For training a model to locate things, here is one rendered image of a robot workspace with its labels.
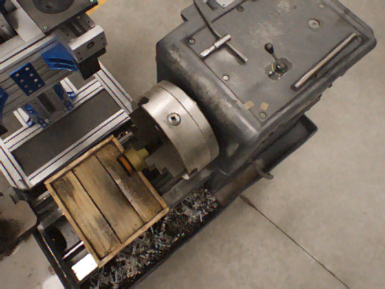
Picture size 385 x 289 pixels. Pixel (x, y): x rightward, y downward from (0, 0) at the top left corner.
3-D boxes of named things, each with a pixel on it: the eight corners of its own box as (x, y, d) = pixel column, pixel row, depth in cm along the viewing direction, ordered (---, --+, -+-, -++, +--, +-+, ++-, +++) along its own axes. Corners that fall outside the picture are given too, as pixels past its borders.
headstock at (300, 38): (252, 20, 153) (280, -52, 117) (330, 92, 140) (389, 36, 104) (151, 89, 138) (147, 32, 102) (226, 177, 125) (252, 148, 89)
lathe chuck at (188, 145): (150, 105, 127) (152, 69, 97) (201, 169, 121) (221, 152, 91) (131, 118, 125) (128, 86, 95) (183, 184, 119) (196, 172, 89)
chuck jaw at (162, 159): (171, 138, 104) (195, 165, 99) (172, 145, 109) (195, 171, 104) (143, 159, 101) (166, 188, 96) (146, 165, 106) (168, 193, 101)
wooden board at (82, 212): (114, 137, 130) (112, 133, 126) (170, 210, 119) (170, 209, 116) (47, 184, 122) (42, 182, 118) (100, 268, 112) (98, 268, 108)
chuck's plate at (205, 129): (157, 100, 128) (162, 63, 98) (208, 164, 122) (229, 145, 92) (150, 105, 127) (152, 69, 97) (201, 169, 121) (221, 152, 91)
